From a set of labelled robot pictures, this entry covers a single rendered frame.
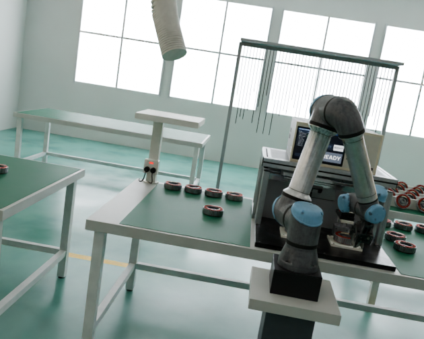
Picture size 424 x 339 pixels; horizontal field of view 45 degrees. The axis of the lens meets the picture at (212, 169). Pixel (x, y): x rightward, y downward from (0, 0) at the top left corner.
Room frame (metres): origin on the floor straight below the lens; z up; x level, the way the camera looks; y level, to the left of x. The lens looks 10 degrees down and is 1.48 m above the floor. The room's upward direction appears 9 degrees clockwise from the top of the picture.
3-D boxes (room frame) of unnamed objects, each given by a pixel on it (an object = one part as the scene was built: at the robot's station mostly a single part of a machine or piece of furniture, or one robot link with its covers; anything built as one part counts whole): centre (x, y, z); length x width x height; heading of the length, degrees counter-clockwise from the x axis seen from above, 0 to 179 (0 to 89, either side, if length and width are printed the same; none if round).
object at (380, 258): (2.44, -0.58, 0.76); 0.64 x 0.47 x 0.02; 86
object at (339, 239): (2.42, -0.70, 0.80); 0.11 x 0.11 x 0.04
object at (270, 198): (2.68, -0.60, 0.92); 0.66 x 0.01 x 0.30; 86
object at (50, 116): (5.89, 1.16, 0.38); 2.10 x 0.90 x 0.75; 86
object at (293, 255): (1.81, -0.37, 0.89); 0.15 x 0.15 x 0.10
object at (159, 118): (3.06, 0.29, 0.98); 0.37 x 0.35 x 0.46; 86
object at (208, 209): (2.66, -0.04, 0.77); 0.11 x 0.11 x 0.04
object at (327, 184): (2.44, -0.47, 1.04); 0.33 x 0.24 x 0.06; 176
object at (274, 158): (2.75, -0.60, 1.09); 0.68 x 0.44 x 0.05; 86
